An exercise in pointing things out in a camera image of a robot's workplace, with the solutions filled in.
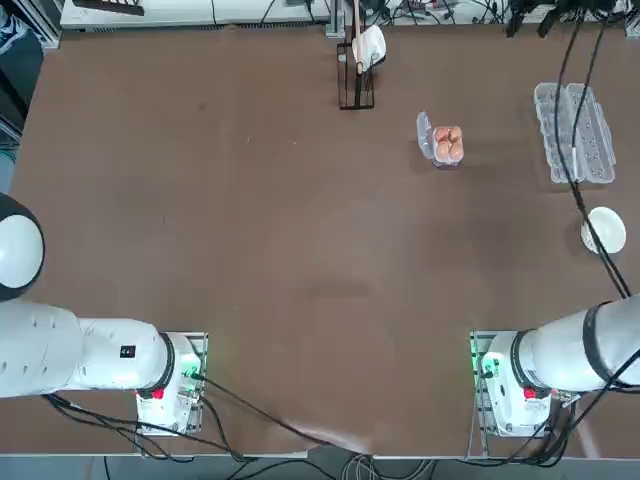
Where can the white four-slot egg tray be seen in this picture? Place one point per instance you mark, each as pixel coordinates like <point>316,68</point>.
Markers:
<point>424,134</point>

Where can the white shelf board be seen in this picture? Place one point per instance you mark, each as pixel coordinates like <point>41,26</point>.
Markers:
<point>150,19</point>

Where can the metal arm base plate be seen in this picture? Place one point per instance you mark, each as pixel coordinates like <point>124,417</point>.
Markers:
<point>480,415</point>
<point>196,420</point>

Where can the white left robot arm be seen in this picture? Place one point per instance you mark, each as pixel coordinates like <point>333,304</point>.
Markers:
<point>100,360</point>

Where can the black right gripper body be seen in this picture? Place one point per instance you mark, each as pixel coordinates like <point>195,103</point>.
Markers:
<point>575,5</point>

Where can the transparent twelve-slot egg tray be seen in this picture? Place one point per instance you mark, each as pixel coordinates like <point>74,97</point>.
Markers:
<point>597,150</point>

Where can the brown egg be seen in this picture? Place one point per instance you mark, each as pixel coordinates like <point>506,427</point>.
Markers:
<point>454,134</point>
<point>441,135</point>
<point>454,149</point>
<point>442,150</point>

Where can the aluminium camera post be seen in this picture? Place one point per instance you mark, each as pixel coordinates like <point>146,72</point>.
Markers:
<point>335,22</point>

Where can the white bowl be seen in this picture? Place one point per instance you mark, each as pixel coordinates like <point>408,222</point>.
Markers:
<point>612,230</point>

